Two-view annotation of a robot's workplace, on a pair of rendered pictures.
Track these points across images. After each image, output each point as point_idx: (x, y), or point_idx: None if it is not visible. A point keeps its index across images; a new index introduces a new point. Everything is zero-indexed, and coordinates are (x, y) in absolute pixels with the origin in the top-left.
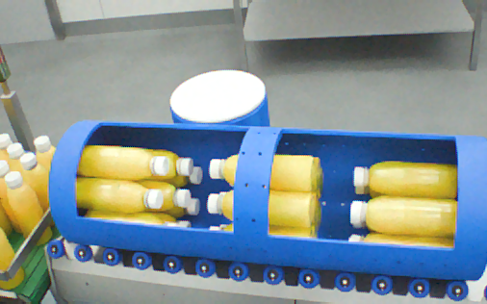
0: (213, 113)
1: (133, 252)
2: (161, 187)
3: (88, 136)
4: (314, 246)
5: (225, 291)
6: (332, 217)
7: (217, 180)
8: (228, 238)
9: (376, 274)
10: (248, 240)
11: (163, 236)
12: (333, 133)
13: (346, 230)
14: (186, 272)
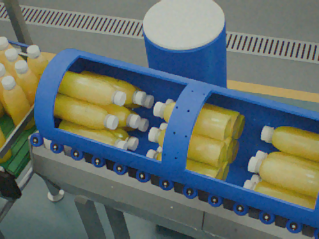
0: (175, 40)
1: None
2: (119, 110)
3: (67, 68)
4: (215, 184)
5: (155, 194)
6: (246, 153)
7: None
8: (157, 165)
9: None
10: (171, 169)
11: (112, 153)
12: (248, 101)
13: None
14: (130, 174)
